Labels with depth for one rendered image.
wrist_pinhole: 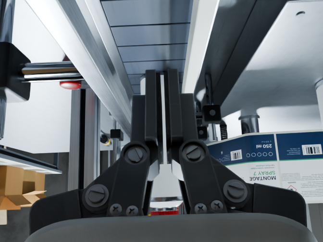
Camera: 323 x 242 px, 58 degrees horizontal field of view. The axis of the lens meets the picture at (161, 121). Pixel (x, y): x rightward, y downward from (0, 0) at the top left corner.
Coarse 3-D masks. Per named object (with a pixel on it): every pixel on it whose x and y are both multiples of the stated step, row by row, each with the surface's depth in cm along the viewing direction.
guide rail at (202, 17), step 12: (204, 0) 18; (216, 0) 18; (192, 12) 22; (204, 12) 19; (192, 24) 22; (204, 24) 21; (192, 36) 23; (204, 36) 22; (192, 48) 24; (204, 48) 24; (192, 60) 26; (192, 72) 29; (192, 84) 32
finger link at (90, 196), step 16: (160, 80) 14; (144, 96) 14; (160, 96) 13; (144, 112) 14; (160, 112) 13; (144, 128) 13; (160, 128) 12; (160, 144) 13; (160, 160) 14; (112, 176) 12; (96, 192) 11; (96, 208) 11
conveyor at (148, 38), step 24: (120, 0) 23; (144, 0) 23; (168, 0) 23; (192, 0) 24; (120, 24) 26; (144, 24) 27; (168, 24) 27; (120, 48) 31; (144, 48) 31; (168, 48) 31; (144, 72) 37
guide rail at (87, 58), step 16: (32, 0) 10; (48, 0) 10; (64, 0) 11; (48, 16) 11; (64, 16) 11; (80, 16) 13; (64, 32) 12; (80, 32) 13; (64, 48) 14; (80, 48) 14; (96, 48) 16; (80, 64) 15; (96, 64) 16; (96, 80) 17; (112, 80) 20; (112, 96) 21; (112, 112) 25; (128, 112) 28; (128, 128) 31
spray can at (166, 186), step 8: (160, 72) 37; (144, 80) 38; (144, 88) 37; (160, 168) 34; (168, 168) 34; (160, 176) 34; (168, 176) 34; (160, 184) 34; (168, 184) 34; (176, 184) 34; (152, 192) 34; (160, 192) 34; (168, 192) 34; (176, 192) 34; (152, 200) 34; (160, 200) 33; (168, 200) 33; (176, 200) 34; (152, 208) 35; (160, 208) 34; (168, 208) 34; (176, 208) 35
